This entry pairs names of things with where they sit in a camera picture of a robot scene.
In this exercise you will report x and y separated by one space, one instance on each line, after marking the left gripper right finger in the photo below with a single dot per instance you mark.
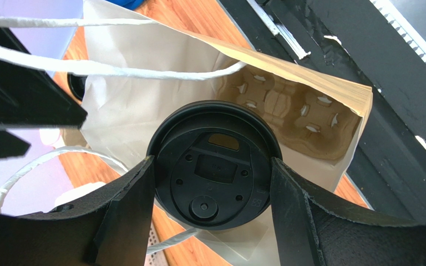
313 226

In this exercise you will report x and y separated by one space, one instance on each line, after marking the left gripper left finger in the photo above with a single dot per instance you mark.
109 226

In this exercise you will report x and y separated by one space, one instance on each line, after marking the single pulp cup carrier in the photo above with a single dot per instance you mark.
302 118

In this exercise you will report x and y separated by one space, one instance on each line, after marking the black coffee cup lid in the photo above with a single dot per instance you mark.
213 164

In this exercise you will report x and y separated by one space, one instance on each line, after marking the stack of black lids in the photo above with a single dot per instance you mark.
76 85

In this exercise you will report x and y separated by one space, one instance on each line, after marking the blue cloth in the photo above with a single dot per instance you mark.
128 4

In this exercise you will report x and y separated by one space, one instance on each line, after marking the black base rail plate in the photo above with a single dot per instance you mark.
363 42

